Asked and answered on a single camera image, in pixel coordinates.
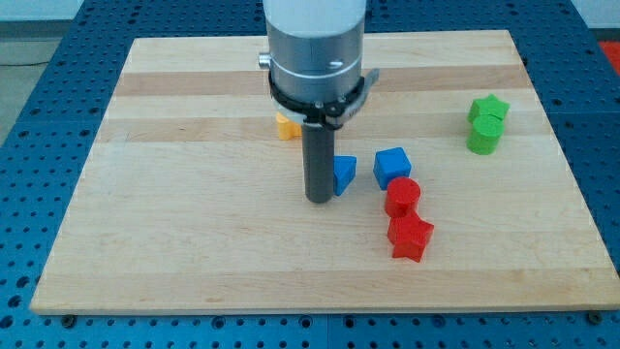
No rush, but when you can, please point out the red cylinder block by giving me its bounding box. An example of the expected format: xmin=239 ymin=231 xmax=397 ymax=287
xmin=384 ymin=176 xmax=421 ymax=218

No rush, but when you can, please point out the yellow block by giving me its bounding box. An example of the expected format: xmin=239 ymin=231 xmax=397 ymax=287
xmin=276 ymin=112 xmax=301 ymax=141

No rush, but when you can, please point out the blue triangle block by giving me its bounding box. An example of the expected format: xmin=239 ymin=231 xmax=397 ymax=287
xmin=333 ymin=155 xmax=357 ymax=196

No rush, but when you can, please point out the green star block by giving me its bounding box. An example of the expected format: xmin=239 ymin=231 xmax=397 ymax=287
xmin=467 ymin=94 xmax=511 ymax=123

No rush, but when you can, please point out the green cylinder block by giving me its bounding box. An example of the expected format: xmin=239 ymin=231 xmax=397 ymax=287
xmin=466 ymin=114 xmax=505 ymax=155

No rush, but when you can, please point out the blue cube block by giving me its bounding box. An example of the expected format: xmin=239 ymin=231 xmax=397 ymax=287
xmin=373 ymin=147 xmax=412 ymax=190

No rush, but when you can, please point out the wooden board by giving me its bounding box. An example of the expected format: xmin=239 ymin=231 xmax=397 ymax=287
xmin=31 ymin=30 xmax=619 ymax=315

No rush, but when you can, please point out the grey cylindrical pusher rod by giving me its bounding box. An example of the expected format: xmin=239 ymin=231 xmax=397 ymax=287
xmin=301 ymin=124 xmax=334 ymax=204

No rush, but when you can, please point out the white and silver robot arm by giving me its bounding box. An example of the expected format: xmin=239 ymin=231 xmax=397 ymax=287
xmin=259 ymin=0 xmax=367 ymax=103

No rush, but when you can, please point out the red star block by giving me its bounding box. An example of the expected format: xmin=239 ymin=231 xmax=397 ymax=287
xmin=387 ymin=213 xmax=434 ymax=263

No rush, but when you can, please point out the black clamp ring with lever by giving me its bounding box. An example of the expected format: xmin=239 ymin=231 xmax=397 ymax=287
xmin=267 ymin=68 xmax=381 ymax=131

